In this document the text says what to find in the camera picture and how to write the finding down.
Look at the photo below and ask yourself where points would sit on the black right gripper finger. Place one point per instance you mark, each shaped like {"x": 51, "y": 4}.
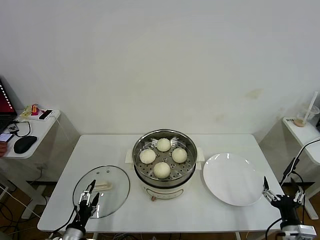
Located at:
{"x": 270, "y": 193}
{"x": 300, "y": 196}

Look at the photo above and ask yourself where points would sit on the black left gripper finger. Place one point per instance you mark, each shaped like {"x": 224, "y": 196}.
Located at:
{"x": 87, "y": 195}
{"x": 95, "y": 201}

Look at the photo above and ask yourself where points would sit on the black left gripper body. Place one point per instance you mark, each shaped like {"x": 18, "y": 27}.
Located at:
{"x": 86, "y": 212}

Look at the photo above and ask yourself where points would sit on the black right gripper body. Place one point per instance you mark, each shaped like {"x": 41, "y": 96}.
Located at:
{"x": 287, "y": 206}

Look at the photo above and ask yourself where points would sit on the round glass pot lid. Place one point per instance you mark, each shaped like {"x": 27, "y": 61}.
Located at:
{"x": 115, "y": 175}

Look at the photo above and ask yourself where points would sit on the white steamed baozi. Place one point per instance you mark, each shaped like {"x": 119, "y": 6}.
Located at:
{"x": 179, "y": 155}
{"x": 147, "y": 156}
{"x": 163, "y": 144}
{"x": 162, "y": 170}

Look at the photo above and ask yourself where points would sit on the black computer mouse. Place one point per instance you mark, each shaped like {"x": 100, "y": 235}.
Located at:
{"x": 24, "y": 144}

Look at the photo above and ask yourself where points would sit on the perforated steel steamer basket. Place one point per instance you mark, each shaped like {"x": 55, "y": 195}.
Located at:
{"x": 185, "y": 168}

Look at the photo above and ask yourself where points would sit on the bare person hand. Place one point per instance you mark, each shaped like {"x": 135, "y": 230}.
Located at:
{"x": 3, "y": 148}

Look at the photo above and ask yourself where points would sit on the round white plate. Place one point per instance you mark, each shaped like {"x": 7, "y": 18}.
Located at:
{"x": 230, "y": 180}

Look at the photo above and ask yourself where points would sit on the cream electric cooking pot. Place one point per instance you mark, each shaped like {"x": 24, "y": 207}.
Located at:
{"x": 162, "y": 193}

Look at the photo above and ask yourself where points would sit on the white side desk with laptop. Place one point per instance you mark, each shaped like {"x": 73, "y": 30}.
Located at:
{"x": 47, "y": 125}

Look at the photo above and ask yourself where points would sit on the clear plastic drink cup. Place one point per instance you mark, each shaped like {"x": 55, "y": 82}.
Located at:
{"x": 308, "y": 115}

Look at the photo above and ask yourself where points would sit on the black and white small device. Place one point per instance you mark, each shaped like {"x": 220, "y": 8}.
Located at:
{"x": 46, "y": 114}

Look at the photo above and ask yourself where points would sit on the black adapter with label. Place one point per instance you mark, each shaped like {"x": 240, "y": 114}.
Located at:
{"x": 13, "y": 128}

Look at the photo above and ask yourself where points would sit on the pink snack packet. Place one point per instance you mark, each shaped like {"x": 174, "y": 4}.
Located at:
{"x": 35, "y": 109}

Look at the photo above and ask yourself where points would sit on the black smartphone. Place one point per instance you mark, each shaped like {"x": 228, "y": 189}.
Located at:
{"x": 5, "y": 137}

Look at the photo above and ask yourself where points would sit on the yellow snack packet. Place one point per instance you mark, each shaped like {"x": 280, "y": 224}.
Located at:
{"x": 26, "y": 111}

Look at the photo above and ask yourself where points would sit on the black laptop computer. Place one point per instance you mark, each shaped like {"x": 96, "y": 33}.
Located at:
{"x": 6, "y": 107}

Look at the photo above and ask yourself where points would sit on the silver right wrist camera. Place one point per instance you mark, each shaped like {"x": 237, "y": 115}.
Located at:
{"x": 307, "y": 230}

